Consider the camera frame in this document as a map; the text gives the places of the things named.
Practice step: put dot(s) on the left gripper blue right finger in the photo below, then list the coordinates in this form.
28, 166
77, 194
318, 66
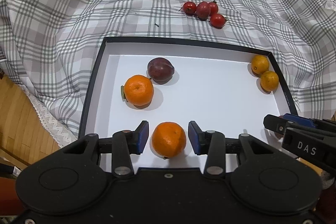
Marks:
212, 144

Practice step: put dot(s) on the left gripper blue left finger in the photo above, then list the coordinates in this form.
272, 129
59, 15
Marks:
126, 143

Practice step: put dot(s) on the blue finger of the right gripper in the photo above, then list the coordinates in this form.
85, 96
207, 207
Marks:
299, 120

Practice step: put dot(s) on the large orange mandarin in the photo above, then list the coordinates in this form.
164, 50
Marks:
168, 139

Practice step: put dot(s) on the mandarin with leaf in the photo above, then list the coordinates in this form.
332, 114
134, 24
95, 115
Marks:
138, 90

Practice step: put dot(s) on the yellow orange citrus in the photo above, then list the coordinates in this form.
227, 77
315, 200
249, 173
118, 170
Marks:
269, 81
259, 64

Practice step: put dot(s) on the dark purple plum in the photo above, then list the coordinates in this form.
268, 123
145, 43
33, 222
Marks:
160, 70

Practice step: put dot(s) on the cherry tomato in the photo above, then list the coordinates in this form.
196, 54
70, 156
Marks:
217, 21
189, 8
213, 8

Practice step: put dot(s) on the oblong red tomato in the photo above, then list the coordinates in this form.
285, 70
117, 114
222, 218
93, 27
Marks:
203, 10

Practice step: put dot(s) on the grey plaid cloth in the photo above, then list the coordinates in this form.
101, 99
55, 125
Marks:
50, 46

